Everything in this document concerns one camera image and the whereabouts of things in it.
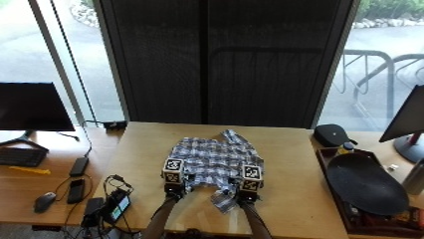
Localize person's left hand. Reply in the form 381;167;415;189
164;172;198;201

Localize person's right hand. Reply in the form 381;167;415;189
225;177;262;204

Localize blue plaid shirt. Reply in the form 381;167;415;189
169;128;265;214

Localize white right marker cube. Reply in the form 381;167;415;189
240;163;265;192

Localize white marker cube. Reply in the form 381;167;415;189
240;163;265;192
163;157;188;184

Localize white left marker cube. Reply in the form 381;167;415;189
163;157;188;184

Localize phone with lit screen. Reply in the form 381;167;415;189
103;189;133;224

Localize dark wooden tray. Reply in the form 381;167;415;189
314;146;424;239

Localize black charger adapter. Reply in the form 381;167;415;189
81;196;107;229

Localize small black box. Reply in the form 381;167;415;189
101;119;129;131

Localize black power brick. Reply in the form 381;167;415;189
68;156;92;177

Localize black phone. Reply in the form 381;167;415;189
67;178;87;205

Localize black oval case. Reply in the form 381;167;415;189
313;122;359;148

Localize small yellow bottle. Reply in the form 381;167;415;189
337;141;357;155

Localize black oval plate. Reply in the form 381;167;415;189
326;152;411;216

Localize dark computer mouse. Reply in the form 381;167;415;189
34;191;59;214

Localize dark roller blind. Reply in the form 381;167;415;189
93;0;361;129

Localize yellow flat tool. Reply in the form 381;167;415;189
8;165;54;176

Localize snack packets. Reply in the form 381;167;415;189
347;204;424;234

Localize black keyboard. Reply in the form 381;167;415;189
0;146;50;168

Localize silver metal bottle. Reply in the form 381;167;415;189
400;157;424;196

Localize black monitor with forked stand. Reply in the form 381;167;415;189
0;82;77;153

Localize black monitor with round stand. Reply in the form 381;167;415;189
378;84;424;164

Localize metal bike rack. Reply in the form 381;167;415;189
334;49;424;131

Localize black cable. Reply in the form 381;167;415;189
55;119;104;159

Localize blind bead chain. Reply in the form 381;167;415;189
50;0;100;124

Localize grey window post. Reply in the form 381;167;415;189
27;0;87;124

